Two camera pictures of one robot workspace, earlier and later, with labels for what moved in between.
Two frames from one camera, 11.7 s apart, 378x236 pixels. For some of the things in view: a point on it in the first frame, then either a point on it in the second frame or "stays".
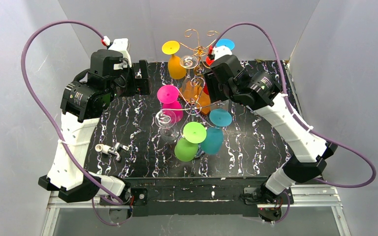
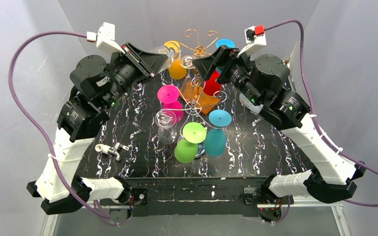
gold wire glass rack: x=199 y=51 stays
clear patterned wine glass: x=221 y=105 → x=165 y=50
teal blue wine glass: x=220 y=118 stays
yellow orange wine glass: x=176 y=67 stays
